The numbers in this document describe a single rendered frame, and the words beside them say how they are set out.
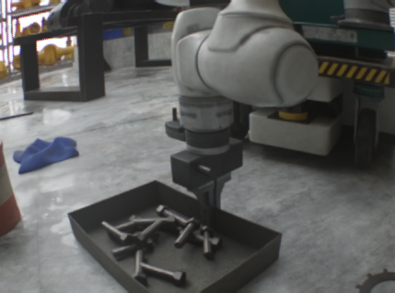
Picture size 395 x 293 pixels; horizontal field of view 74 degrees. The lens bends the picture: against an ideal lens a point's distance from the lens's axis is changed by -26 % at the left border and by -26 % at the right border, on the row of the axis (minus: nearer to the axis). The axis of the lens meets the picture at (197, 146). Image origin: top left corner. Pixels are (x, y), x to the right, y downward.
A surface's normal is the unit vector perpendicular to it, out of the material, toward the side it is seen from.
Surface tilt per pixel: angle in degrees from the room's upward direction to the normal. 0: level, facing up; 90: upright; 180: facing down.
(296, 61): 102
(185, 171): 90
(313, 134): 90
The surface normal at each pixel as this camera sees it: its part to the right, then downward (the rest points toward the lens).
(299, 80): 0.43, 0.41
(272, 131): -0.60, 0.29
